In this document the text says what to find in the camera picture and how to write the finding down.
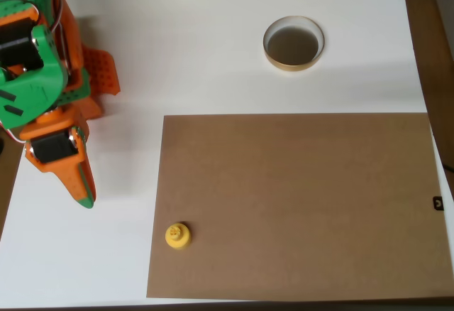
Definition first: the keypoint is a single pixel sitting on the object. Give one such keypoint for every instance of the orange gripper black servo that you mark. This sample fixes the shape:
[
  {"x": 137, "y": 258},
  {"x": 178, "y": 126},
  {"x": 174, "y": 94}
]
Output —
[{"x": 53, "y": 149}]

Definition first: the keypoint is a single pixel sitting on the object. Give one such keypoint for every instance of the small yellow plastic piece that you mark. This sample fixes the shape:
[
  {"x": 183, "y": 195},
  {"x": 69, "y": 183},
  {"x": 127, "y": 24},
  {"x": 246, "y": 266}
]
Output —
[{"x": 178, "y": 238}]

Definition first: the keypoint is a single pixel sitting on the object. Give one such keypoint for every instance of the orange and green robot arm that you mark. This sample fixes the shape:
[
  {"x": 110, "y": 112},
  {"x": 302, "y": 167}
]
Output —
[{"x": 32, "y": 87}]

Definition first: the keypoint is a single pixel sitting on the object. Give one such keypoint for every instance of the round shallow metal dish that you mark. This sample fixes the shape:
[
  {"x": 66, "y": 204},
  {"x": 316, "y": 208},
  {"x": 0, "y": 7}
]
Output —
[{"x": 293, "y": 46}]

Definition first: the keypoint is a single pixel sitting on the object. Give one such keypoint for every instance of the white board sheet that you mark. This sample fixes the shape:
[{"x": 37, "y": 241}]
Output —
[{"x": 213, "y": 59}]

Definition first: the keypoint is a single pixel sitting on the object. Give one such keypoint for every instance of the brown cardboard sheet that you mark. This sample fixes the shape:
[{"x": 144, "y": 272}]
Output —
[{"x": 294, "y": 204}]

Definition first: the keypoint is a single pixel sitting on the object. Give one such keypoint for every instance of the small black tag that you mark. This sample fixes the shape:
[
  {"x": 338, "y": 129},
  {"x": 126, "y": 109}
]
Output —
[{"x": 438, "y": 203}]

